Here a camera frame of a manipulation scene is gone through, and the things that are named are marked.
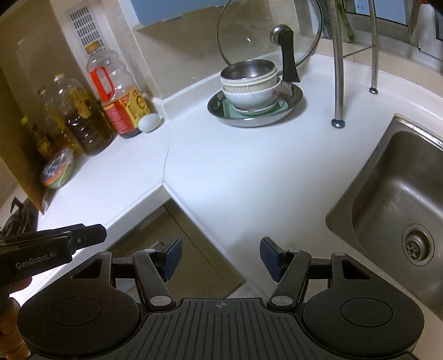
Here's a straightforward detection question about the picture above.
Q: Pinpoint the stainless steel deep bowl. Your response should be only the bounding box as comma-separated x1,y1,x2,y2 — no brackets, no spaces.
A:
220,59,277,80

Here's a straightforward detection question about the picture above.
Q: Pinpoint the wrapped green snack packet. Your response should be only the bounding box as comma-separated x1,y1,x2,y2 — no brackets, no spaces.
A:
40,148,75,190

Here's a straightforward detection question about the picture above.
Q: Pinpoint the metal rack leg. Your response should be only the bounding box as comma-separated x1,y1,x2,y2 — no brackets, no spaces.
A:
327,0,345,129
368,0,378,94

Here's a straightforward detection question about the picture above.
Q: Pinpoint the metal rack rear leg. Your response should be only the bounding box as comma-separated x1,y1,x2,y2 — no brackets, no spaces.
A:
368,0,378,94

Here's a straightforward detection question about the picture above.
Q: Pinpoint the green knife holder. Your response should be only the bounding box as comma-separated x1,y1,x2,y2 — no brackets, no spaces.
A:
336,0,355,43

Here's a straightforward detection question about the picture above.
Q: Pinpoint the black lid stand handle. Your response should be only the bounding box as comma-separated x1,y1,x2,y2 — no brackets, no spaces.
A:
270,24,300,83

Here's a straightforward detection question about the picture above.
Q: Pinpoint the stainless steel sink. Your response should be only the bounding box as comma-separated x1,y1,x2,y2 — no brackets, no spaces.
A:
326,115,442,317

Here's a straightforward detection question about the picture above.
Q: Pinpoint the metal rack front leg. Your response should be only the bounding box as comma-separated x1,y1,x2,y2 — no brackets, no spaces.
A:
327,0,345,129

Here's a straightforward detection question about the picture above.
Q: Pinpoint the white floral porcelain bowl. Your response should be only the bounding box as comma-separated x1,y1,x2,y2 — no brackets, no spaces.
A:
222,79,282,112

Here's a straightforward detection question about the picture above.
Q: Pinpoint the white vent grille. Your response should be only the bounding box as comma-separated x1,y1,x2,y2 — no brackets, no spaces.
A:
65,1,107,54

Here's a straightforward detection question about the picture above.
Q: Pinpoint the person left hand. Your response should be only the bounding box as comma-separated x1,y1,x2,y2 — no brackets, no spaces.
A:
1,296,30,360

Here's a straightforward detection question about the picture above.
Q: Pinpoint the stainless steel round pan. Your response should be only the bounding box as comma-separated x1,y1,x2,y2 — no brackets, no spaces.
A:
207,82,303,127

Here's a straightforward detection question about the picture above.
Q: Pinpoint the large clear oil bottle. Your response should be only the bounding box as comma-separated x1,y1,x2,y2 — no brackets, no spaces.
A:
86,40,150,138

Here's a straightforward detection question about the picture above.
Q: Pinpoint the blue cabinet panel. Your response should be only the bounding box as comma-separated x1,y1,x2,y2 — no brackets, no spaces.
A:
131,0,227,25

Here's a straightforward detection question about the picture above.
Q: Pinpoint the small sauce bottle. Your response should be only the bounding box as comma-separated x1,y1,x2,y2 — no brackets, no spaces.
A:
20,87,83,161

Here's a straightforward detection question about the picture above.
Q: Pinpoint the black gas stove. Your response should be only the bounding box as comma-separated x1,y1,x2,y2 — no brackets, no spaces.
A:
1,197,38,238

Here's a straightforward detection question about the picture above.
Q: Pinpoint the dark oil bottle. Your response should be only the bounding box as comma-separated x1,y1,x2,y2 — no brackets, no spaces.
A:
53,73,114,157

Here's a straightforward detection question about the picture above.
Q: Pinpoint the blue floral porcelain plate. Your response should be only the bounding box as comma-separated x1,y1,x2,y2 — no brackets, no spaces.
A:
233,103,281,116

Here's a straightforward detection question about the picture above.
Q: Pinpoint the beige plastic bowls stack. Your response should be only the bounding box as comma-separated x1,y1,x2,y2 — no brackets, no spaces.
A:
220,69,279,93

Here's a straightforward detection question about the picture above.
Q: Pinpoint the glass pot lid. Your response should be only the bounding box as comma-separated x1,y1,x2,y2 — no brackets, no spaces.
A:
216,1,324,71

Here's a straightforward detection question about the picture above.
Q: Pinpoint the white egg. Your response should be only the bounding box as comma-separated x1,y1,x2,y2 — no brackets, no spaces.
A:
138,113,161,133

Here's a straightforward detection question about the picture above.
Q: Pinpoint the green square plate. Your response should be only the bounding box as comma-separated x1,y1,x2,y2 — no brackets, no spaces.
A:
222,100,288,119

